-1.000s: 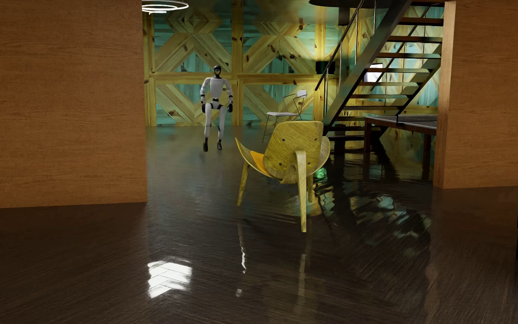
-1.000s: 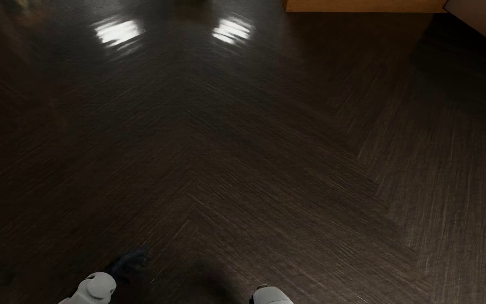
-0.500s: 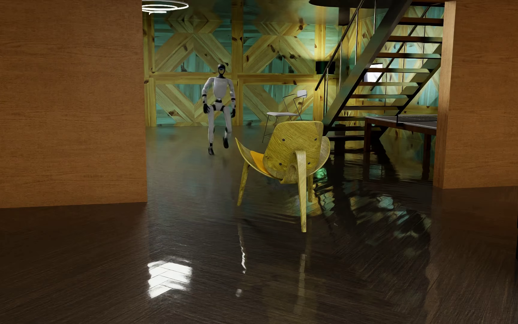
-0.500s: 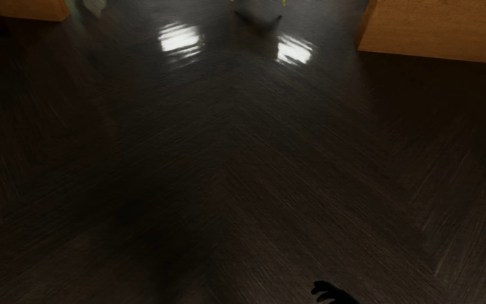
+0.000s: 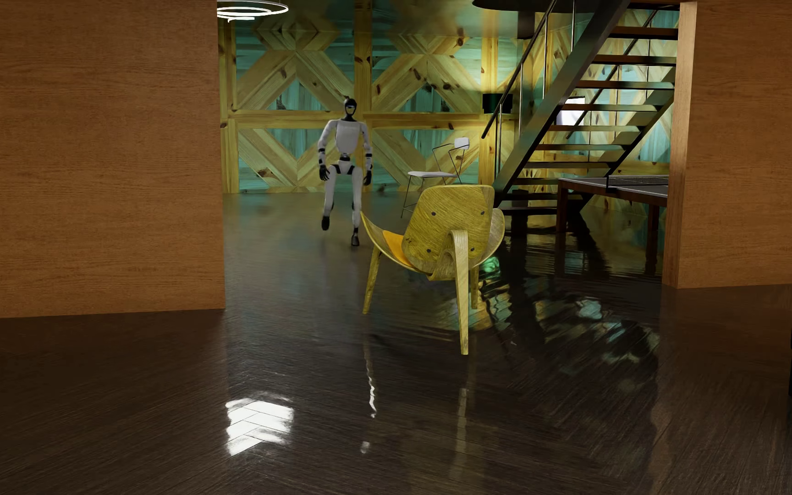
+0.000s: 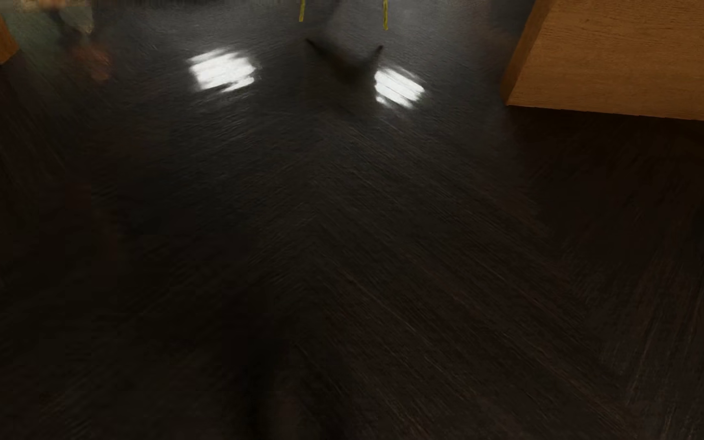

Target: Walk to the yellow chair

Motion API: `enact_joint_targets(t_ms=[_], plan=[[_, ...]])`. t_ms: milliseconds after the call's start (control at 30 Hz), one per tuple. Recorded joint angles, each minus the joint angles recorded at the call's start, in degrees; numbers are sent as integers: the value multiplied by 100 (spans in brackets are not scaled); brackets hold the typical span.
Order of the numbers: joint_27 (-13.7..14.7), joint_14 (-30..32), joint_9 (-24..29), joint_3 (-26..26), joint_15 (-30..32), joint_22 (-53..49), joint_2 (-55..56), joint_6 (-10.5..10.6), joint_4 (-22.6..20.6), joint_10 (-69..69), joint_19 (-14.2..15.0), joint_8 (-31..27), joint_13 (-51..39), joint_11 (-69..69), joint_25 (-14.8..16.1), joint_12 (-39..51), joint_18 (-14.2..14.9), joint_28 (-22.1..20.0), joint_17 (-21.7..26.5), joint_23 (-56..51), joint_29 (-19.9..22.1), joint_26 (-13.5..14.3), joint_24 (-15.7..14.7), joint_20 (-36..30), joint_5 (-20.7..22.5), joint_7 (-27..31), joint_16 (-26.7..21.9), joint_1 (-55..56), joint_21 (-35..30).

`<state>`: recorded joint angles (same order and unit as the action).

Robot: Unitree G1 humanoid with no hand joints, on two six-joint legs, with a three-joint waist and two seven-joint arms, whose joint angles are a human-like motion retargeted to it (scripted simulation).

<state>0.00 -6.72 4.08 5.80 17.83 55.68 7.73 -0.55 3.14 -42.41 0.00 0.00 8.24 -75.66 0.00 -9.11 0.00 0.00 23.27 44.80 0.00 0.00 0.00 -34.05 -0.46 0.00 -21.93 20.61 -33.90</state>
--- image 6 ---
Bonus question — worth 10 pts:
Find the yellow chair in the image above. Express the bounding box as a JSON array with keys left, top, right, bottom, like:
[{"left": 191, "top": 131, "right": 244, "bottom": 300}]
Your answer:
[{"left": 297, "top": 0, "right": 391, "bottom": 32}]

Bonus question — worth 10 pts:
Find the large wooden cabinet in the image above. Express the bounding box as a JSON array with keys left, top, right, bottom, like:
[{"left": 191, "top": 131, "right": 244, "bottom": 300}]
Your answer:
[{"left": 502, "top": 0, "right": 704, "bottom": 125}]

